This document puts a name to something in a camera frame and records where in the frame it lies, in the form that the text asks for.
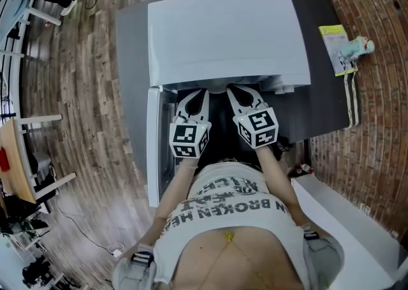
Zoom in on red capped small bottle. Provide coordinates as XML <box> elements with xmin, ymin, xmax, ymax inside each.
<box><xmin>288</xmin><ymin>162</ymin><xmax>315</xmax><ymax>177</ymax></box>

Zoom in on white microwave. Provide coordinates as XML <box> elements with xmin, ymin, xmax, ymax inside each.
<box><xmin>145</xmin><ymin>0</ymin><xmax>312</xmax><ymax>208</ymax></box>

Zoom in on white patterned lanyard strap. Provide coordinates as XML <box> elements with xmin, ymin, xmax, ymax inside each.
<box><xmin>342</xmin><ymin>68</ymin><xmax>361</xmax><ymax>129</ymax></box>

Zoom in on person's right forearm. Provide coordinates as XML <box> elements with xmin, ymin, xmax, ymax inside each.
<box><xmin>254</xmin><ymin>145</ymin><xmax>304</xmax><ymax>229</ymax></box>

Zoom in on dark table with white legs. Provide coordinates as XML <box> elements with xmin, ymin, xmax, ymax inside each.
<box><xmin>115</xmin><ymin>0</ymin><xmax>361</xmax><ymax>185</ymax></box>

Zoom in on grey shoulder strap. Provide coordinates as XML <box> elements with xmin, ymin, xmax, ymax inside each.
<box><xmin>301</xmin><ymin>224</ymin><xmax>346</xmax><ymax>290</ymax></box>
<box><xmin>111</xmin><ymin>243</ymin><xmax>157</xmax><ymax>290</ymax></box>

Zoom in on wooden desk with white legs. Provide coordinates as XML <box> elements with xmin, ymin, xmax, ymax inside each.
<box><xmin>0</xmin><ymin>115</ymin><xmax>77</xmax><ymax>205</ymax></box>

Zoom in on person's left forearm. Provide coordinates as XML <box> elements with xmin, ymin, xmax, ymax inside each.
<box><xmin>136</xmin><ymin>156</ymin><xmax>200</xmax><ymax>251</ymax></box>

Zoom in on white frame desk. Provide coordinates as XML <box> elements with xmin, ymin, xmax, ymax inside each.
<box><xmin>0</xmin><ymin>0</ymin><xmax>63</xmax><ymax>60</ymax></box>

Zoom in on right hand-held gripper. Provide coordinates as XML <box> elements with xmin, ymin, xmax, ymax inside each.
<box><xmin>226</xmin><ymin>83</ymin><xmax>280</xmax><ymax>150</ymax></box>

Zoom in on black trousers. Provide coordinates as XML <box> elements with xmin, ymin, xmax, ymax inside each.
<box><xmin>203</xmin><ymin>154</ymin><xmax>264</xmax><ymax>173</ymax></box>

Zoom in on white charger with cable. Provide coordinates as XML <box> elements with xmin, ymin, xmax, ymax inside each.
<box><xmin>106</xmin><ymin>241</ymin><xmax>126</xmax><ymax>258</ymax></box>

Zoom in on white printed t-shirt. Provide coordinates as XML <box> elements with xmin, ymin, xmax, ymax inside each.
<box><xmin>152</xmin><ymin>163</ymin><xmax>317</xmax><ymax>290</ymax></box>

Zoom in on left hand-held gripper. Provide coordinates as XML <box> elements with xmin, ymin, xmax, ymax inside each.
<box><xmin>168</xmin><ymin>89</ymin><xmax>212</xmax><ymax>159</ymax></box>

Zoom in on black cabled waist device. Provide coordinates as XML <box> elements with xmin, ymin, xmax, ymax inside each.
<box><xmin>273</xmin><ymin>134</ymin><xmax>291</xmax><ymax>161</ymax></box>

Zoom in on yellow-green booklet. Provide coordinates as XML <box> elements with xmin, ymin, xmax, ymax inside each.
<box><xmin>317</xmin><ymin>24</ymin><xmax>360</xmax><ymax>78</ymax></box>

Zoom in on red item on desk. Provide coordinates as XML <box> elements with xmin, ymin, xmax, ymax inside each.
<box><xmin>0</xmin><ymin>147</ymin><xmax>11</xmax><ymax>173</ymax></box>

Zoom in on pale green plush toy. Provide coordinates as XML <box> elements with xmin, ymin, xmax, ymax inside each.
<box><xmin>338</xmin><ymin>35</ymin><xmax>375</xmax><ymax>62</ymax></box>

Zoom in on white low cabinet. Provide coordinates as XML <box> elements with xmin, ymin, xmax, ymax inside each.
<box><xmin>291</xmin><ymin>172</ymin><xmax>408</xmax><ymax>290</ymax></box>

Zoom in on gold necklace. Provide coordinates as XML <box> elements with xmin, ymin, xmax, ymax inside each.
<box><xmin>197</xmin><ymin>231</ymin><xmax>272</xmax><ymax>290</ymax></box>

